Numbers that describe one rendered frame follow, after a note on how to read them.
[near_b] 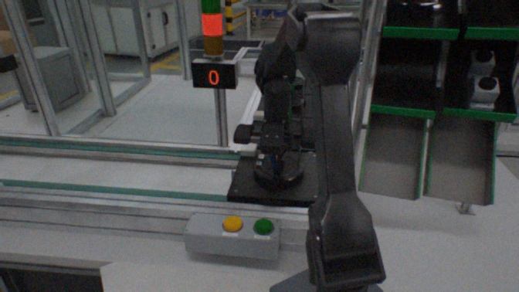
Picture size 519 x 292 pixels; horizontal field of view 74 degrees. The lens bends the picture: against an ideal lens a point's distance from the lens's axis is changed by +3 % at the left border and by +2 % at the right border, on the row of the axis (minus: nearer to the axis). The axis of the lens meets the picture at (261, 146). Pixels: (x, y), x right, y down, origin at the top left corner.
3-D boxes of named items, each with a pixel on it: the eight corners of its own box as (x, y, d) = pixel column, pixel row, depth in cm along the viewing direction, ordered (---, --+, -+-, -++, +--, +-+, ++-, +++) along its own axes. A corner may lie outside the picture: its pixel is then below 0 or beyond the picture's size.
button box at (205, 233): (277, 261, 75) (278, 240, 72) (184, 252, 78) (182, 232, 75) (279, 238, 81) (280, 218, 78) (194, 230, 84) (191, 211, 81)
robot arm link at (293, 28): (364, 41, 42) (351, -40, 43) (299, 44, 41) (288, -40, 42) (299, 101, 71) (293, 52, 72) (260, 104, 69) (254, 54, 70)
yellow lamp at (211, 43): (221, 56, 90) (220, 36, 87) (202, 55, 90) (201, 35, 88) (225, 51, 94) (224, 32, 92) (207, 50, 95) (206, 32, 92)
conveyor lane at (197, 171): (320, 235, 88) (323, 205, 83) (16, 211, 97) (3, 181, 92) (317, 174, 112) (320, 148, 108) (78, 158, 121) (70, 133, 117)
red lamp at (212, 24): (220, 35, 87) (218, 15, 85) (201, 35, 88) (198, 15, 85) (224, 32, 92) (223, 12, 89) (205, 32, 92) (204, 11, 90)
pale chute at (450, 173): (485, 206, 78) (493, 204, 74) (422, 195, 82) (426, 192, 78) (490, 94, 85) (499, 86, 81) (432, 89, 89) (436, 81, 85)
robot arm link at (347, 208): (361, 2, 41) (339, 20, 47) (303, 5, 40) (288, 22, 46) (379, 265, 43) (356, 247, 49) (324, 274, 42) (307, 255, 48)
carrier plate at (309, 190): (323, 208, 83) (323, 202, 82) (226, 201, 86) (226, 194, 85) (320, 158, 104) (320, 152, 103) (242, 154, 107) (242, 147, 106)
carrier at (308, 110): (318, 123, 127) (321, 90, 121) (254, 120, 129) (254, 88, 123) (317, 99, 148) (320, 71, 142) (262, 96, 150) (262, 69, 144)
